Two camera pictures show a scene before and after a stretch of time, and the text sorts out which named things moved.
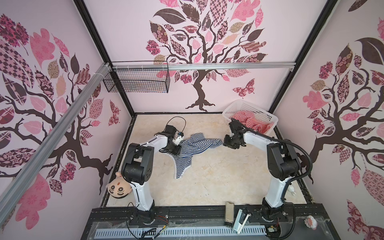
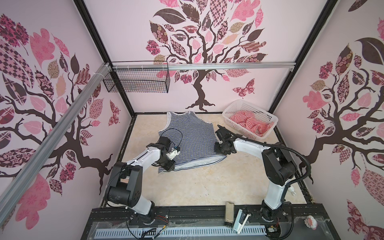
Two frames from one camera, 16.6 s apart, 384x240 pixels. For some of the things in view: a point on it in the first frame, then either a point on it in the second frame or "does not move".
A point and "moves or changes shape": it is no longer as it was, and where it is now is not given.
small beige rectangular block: (229, 212) does not move
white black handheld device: (240, 220) does not move
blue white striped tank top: (196, 144) moves or changes shape
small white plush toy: (291, 189) does not move
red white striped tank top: (248, 118) does not move
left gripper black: (178, 149) → (171, 165)
